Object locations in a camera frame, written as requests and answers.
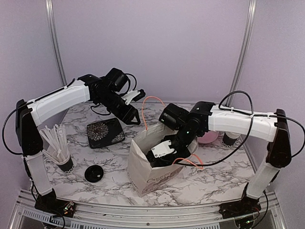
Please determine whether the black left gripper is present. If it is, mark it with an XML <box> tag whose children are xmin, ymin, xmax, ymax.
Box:
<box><xmin>96</xmin><ymin>90</ymin><xmax>141</xmax><ymax>125</ymax></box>

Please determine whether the stack of paper cups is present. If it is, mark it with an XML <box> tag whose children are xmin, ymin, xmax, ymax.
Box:
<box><xmin>222</xmin><ymin>132</ymin><xmax>240</xmax><ymax>148</ymax></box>

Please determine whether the white printed paper bag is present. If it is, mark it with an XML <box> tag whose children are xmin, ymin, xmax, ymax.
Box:
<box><xmin>126</xmin><ymin>96</ymin><xmax>204</xmax><ymax>198</ymax></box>

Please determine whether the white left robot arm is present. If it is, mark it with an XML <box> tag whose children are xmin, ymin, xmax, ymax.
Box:
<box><xmin>11</xmin><ymin>68</ymin><xmax>146</xmax><ymax>212</ymax></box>

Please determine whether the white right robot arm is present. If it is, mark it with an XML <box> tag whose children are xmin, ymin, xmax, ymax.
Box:
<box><xmin>147</xmin><ymin>101</ymin><xmax>294</xmax><ymax>214</ymax></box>

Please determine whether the pink round plate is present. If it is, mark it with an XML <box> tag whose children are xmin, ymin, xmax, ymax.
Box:
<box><xmin>197</xmin><ymin>131</ymin><xmax>219</xmax><ymax>144</ymax></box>

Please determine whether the black floral square plate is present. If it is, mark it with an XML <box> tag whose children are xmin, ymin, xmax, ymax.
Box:
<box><xmin>86</xmin><ymin>118</ymin><xmax>125</xmax><ymax>149</ymax></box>

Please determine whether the stack of black lids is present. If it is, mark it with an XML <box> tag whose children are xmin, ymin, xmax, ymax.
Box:
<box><xmin>84</xmin><ymin>165</ymin><xmax>104</xmax><ymax>183</ymax></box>

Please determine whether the black cup holding straws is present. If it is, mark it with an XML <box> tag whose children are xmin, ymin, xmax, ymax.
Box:
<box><xmin>57</xmin><ymin>155</ymin><xmax>74</xmax><ymax>174</ymax></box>

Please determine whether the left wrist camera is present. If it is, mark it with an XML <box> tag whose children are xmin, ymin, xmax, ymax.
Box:
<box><xmin>122</xmin><ymin>89</ymin><xmax>146</xmax><ymax>105</ymax></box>

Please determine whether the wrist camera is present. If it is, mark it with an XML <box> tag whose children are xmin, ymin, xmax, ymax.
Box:
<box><xmin>146</xmin><ymin>140</ymin><xmax>175</xmax><ymax>163</ymax></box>
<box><xmin>122</xmin><ymin>89</ymin><xmax>146</xmax><ymax>105</ymax></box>

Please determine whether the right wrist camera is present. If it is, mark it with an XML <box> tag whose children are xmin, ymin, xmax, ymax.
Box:
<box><xmin>146</xmin><ymin>140</ymin><xmax>175</xmax><ymax>163</ymax></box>

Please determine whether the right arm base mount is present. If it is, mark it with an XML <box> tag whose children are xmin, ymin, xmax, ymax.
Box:
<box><xmin>219</xmin><ymin>184</ymin><xmax>261</xmax><ymax>219</ymax></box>

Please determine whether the front aluminium rail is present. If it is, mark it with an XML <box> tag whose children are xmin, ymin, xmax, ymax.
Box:
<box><xmin>8</xmin><ymin>190</ymin><xmax>286</xmax><ymax>229</ymax></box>

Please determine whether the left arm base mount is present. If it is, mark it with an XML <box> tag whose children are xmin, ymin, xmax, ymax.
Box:
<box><xmin>34</xmin><ymin>189</ymin><xmax>76</xmax><ymax>218</ymax></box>

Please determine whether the left aluminium frame post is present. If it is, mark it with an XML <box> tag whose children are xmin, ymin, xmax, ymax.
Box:
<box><xmin>45</xmin><ymin>0</ymin><xmax>67</xmax><ymax>86</ymax></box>

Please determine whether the aluminium frame post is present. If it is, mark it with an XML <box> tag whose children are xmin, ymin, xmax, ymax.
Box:
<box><xmin>45</xmin><ymin>0</ymin><xmax>67</xmax><ymax>86</ymax></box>
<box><xmin>229</xmin><ymin>0</ymin><xmax>257</xmax><ymax>93</ymax></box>

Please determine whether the right aluminium frame post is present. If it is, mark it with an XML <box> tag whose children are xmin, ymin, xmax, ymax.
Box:
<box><xmin>229</xmin><ymin>0</ymin><xmax>257</xmax><ymax>93</ymax></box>

